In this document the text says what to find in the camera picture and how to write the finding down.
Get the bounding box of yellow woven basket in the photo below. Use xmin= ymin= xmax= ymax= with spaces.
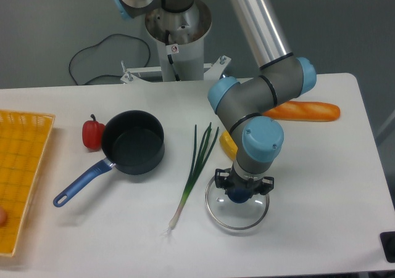
xmin=1 ymin=110 xmax=55 ymax=257

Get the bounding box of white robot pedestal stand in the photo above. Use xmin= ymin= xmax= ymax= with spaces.
xmin=120 ymin=0 xmax=232 ymax=84

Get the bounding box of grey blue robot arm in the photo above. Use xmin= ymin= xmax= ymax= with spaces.
xmin=114 ymin=0 xmax=317 ymax=203

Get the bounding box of dark saucepan blue handle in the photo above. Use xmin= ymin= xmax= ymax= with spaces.
xmin=53 ymin=110 xmax=165 ymax=208

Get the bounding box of glass lid blue knob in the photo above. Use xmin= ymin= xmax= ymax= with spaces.
xmin=205 ymin=177 xmax=270 ymax=231

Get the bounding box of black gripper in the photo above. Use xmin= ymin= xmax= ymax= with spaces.
xmin=214 ymin=168 xmax=274 ymax=198

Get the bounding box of black object at table corner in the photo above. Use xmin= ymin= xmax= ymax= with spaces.
xmin=380 ymin=231 xmax=395 ymax=263

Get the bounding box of red bell pepper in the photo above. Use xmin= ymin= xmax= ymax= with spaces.
xmin=81 ymin=114 xmax=105 ymax=150

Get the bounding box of black cable on floor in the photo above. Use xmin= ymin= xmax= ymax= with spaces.
xmin=68 ymin=33 xmax=151 ymax=86

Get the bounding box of yellow bell pepper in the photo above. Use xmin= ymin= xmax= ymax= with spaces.
xmin=219 ymin=131 xmax=238 ymax=161

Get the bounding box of orange baguette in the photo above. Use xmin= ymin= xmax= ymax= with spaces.
xmin=263 ymin=101 xmax=341 ymax=122

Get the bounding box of green onion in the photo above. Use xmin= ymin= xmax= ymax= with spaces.
xmin=164 ymin=122 xmax=219 ymax=236

